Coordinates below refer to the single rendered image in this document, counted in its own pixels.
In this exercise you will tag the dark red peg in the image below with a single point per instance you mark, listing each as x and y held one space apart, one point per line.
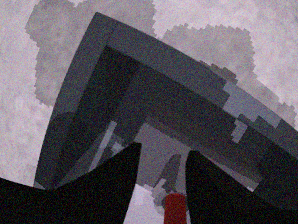
175 209

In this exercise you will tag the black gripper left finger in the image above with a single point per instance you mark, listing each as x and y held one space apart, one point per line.
101 197

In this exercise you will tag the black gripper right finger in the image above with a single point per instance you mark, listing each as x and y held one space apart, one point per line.
216 198

